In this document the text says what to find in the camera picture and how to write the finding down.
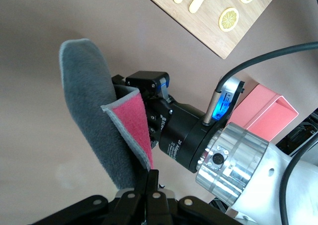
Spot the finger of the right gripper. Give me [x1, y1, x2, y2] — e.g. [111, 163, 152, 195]
[148, 125, 162, 150]
[111, 71, 171, 101]

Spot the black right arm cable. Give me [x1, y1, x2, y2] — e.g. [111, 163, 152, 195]
[280, 145, 318, 225]

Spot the wooden cutting board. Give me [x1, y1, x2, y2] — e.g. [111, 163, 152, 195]
[136, 0, 284, 60]

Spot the pink plastic bin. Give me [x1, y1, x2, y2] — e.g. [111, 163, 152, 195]
[233, 83, 299, 141]

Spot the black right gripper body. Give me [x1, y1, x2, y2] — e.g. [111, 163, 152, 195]
[146, 98, 226, 174]

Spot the yellow plastic fork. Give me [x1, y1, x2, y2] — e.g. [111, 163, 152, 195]
[188, 0, 212, 13]

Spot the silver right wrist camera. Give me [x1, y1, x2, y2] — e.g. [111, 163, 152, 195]
[203, 75, 246, 127]

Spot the pink cloth with grey back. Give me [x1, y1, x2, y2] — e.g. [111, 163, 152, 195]
[59, 38, 155, 191]

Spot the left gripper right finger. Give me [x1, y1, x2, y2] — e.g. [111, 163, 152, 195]
[146, 169, 246, 225]

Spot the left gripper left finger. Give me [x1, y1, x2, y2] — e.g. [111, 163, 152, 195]
[32, 169, 150, 225]

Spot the black right camera cable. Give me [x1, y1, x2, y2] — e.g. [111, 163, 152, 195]
[215, 42, 318, 91]

